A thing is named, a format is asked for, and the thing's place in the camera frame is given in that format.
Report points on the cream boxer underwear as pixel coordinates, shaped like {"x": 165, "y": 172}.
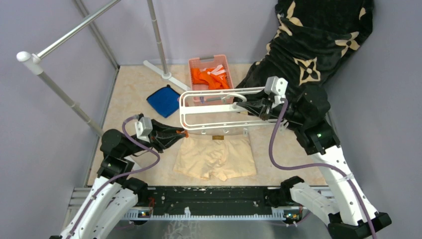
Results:
{"x": 220, "y": 156}

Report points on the metal drying rack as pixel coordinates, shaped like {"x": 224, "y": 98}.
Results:
{"x": 78, "y": 66}

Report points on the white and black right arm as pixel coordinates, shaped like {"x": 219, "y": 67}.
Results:
{"x": 350, "y": 215}

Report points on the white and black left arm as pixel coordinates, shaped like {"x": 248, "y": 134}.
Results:
{"x": 134, "y": 149}

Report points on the blue folded cloth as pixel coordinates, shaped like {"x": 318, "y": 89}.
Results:
{"x": 165, "y": 101}

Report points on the orange garment in basket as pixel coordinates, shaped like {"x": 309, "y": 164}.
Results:
{"x": 211, "y": 78}

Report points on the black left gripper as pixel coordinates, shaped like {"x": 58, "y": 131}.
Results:
{"x": 163, "y": 136}

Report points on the black floral blanket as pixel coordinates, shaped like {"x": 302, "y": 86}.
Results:
{"x": 313, "y": 40}

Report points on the pink plastic basket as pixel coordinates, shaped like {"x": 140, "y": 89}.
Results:
{"x": 215, "y": 61}

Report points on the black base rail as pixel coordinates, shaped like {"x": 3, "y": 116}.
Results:
{"x": 213, "y": 200}

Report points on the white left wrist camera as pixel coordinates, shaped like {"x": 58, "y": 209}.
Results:
{"x": 143, "y": 128}

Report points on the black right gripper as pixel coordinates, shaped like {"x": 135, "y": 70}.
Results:
{"x": 266, "y": 108}

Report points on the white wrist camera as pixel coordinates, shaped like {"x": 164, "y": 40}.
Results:
{"x": 143, "y": 128}
{"x": 276, "y": 86}

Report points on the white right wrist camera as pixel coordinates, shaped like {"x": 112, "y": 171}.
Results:
{"x": 276, "y": 86}

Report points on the white plastic clip hanger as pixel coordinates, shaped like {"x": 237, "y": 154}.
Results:
{"x": 210, "y": 109}

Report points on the orange clothes peg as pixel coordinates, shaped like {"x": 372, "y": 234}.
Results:
{"x": 184, "y": 132}

